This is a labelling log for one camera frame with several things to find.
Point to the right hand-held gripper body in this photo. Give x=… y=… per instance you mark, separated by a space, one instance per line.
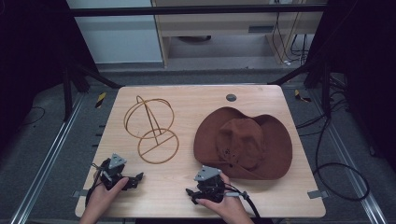
x=209 y=183

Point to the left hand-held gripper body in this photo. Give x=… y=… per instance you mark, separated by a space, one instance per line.
x=115 y=165

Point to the person's right hand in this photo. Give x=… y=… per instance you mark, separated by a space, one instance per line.
x=230 y=207

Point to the person's left hand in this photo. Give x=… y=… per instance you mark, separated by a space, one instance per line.
x=101 y=197

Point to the brown felt cowboy hat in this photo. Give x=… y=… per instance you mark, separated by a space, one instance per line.
x=243 y=143

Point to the yellow black floor tape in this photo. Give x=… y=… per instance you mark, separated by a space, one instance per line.
x=100 y=100
x=299 y=95

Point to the black metal stand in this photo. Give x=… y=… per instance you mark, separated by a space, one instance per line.
x=325 y=90
x=67 y=93

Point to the grey round table grommet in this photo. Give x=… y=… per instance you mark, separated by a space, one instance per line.
x=231 y=97

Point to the white cabinet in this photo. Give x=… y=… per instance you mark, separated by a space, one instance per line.
x=121 y=40

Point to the black curtain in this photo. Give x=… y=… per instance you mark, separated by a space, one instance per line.
x=28 y=46
x=367 y=62

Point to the grey table bracket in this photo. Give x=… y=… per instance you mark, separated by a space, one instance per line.
x=317 y=194
x=79 y=193

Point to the aluminium floor rail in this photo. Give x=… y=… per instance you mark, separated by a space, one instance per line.
x=351 y=168
x=46 y=161

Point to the black horizontal frame bar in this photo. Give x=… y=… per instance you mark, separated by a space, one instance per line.
x=186 y=10

